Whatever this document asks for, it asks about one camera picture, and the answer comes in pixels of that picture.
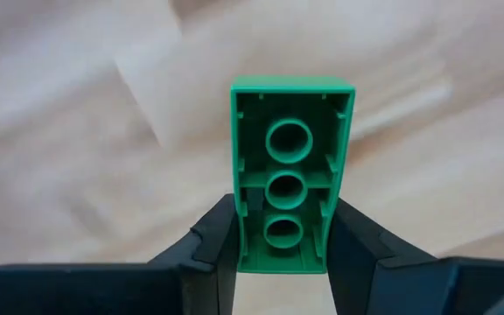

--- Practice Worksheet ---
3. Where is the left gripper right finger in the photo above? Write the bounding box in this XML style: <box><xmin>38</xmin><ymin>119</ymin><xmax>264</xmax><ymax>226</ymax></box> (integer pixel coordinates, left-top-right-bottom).
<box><xmin>325</xmin><ymin>198</ymin><xmax>504</xmax><ymax>315</ymax></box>

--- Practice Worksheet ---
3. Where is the green toy brick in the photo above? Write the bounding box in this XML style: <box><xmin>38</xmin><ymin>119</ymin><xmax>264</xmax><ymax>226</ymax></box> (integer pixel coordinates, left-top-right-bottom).
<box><xmin>229</xmin><ymin>74</ymin><xmax>357</xmax><ymax>275</ymax></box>

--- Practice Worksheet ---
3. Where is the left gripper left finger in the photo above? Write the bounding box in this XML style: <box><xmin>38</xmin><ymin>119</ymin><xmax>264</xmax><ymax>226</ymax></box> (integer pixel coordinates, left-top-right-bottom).
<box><xmin>0</xmin><ymin>193</ymin><xmax>241</xmax><ymax>315</ymax></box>

